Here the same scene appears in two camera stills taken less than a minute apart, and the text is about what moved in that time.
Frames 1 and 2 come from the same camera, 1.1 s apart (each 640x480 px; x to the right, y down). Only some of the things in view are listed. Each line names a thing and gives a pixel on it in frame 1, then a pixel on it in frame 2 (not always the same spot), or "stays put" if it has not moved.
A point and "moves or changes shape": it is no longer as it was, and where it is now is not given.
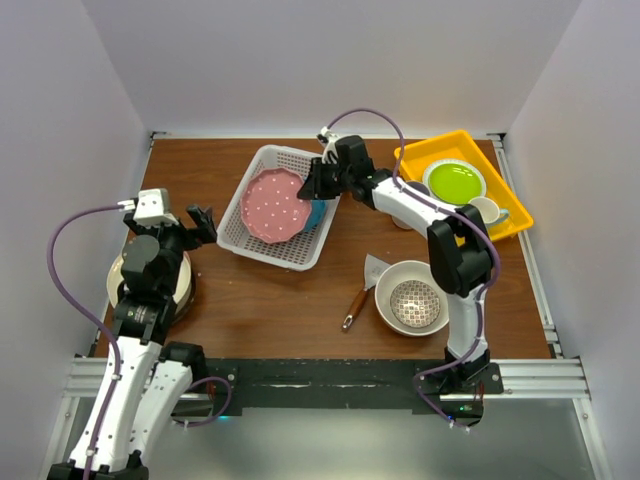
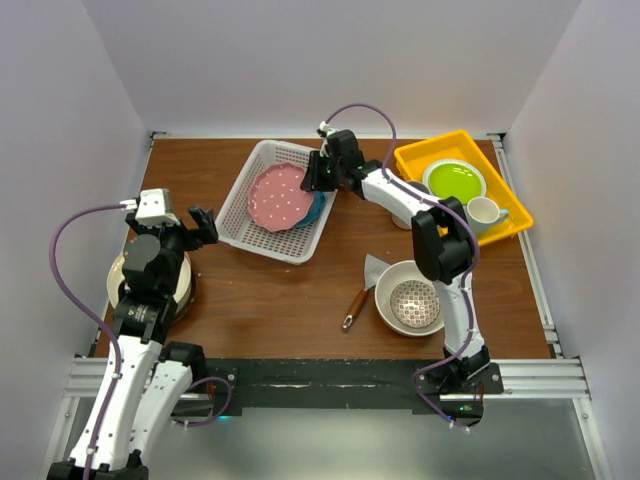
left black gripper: [193, 237] stays put
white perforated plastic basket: [298, 252] moves or changes shape
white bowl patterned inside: [409, 301] stays put
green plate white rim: [455, 181] stays put
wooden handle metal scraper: [373, 266] stays put
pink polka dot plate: [271, 208] moves or changes shape
